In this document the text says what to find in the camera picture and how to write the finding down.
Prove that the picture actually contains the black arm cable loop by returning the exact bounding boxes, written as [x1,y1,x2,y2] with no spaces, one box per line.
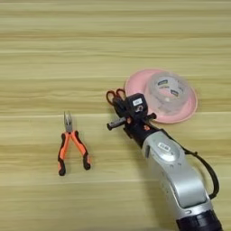
[162,129,220,201]

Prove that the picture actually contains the small black box white label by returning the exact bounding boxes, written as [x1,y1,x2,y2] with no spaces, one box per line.
[125,93,149,119]

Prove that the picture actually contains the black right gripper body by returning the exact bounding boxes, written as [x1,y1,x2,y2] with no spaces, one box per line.
[106,112,163,148]

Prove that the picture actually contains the pink round plate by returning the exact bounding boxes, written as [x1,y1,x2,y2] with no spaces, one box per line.
[125,69,199,125]

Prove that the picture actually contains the clear tape roll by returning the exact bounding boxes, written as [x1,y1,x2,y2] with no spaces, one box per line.
[143,71,191,116]

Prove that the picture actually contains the orange black pliers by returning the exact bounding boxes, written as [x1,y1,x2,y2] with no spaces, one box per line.
[57,110,92,177]

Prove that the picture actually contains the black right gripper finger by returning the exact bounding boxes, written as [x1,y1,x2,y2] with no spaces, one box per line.
[113,97,127,119]

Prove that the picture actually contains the red handled scissors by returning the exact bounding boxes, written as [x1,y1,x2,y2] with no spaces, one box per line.
[106,88,127,106]

